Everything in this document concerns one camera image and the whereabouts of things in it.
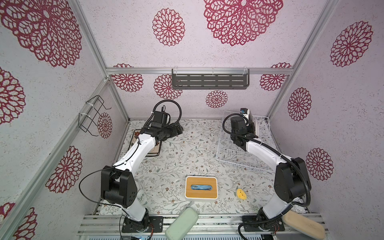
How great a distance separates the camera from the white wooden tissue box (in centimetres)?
80

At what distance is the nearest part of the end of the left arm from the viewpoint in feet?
1.99

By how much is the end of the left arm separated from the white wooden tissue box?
285 mm
